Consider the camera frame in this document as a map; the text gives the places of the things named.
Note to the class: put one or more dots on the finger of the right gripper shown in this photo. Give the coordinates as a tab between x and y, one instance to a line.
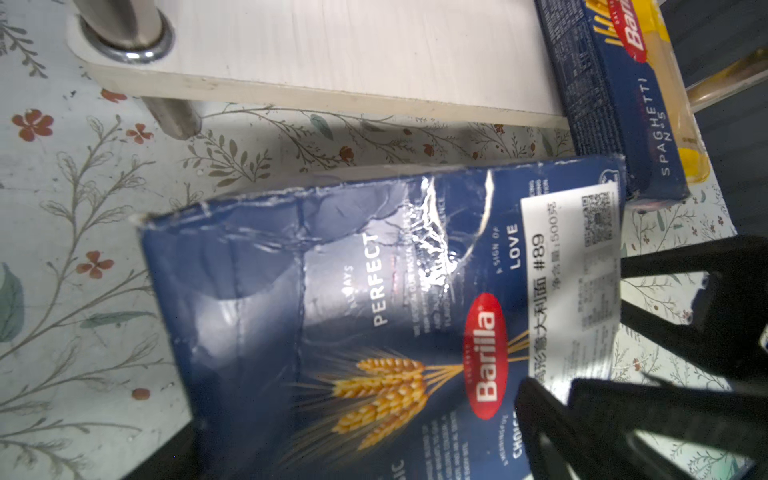
728	313
725	420

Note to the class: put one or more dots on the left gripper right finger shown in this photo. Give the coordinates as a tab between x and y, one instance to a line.
558	445

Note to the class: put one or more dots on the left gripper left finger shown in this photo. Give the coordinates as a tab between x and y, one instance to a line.
177	459

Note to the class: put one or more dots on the dark blue pasta box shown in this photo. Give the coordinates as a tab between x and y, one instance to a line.
378	325

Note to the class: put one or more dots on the blue Barilla spaghetti box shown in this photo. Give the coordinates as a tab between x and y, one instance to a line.
607	78

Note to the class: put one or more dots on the yellow Pastatime spaghetti bag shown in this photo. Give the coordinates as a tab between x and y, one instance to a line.
661	57

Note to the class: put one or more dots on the white two-tier shelf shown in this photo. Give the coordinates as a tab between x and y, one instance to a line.
474	61

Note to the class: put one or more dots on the floral table mat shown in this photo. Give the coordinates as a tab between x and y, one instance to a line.
88	385

